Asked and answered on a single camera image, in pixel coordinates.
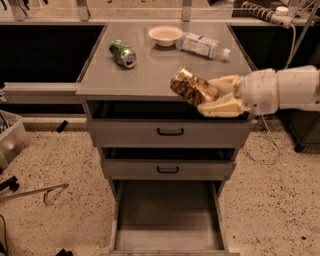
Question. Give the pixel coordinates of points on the clear plastic water bottle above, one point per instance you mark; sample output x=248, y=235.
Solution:
x=202, y=46

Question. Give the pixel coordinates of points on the orange soda can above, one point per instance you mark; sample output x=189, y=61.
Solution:
x=193, y=89

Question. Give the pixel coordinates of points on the middle grey drawer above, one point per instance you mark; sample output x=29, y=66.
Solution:
x=167, y=163

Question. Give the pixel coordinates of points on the green soda can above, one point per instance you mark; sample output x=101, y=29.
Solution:
x=123, y=54

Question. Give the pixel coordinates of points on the black clamp tool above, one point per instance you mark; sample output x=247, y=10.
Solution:
x=10, y=183

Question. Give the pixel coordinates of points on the small black block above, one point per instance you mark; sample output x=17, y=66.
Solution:
x=62, y=126

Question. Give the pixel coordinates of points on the top grey drawer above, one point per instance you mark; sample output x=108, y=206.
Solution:
x=161, y=124

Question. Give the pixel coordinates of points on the grey drawer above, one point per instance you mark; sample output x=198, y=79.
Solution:
x=167, y=163
x=161, y=124
x=167, y=218

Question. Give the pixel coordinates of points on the white power strip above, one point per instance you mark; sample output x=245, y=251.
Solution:
x=279, y=17

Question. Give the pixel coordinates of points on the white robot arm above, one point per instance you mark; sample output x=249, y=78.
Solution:
x=298, y=88

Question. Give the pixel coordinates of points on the clear plastic bin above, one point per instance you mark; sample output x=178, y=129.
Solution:
x=13, y=137

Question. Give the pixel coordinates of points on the bottom grey drawer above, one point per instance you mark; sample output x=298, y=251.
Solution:
x=167, y=218

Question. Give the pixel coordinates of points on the white paper bowl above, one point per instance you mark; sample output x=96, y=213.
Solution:
x=165, y=36

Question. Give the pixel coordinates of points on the metal grabber stick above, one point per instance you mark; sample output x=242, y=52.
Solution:
x=23, y=194

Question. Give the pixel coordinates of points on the grey drawer cabinet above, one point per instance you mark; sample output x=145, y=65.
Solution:
x=149, y=79

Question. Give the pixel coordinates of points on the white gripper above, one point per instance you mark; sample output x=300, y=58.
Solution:
x=258, y=90

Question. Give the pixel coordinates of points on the dark cabinet at right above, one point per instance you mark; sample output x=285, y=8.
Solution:
x=304, y=127

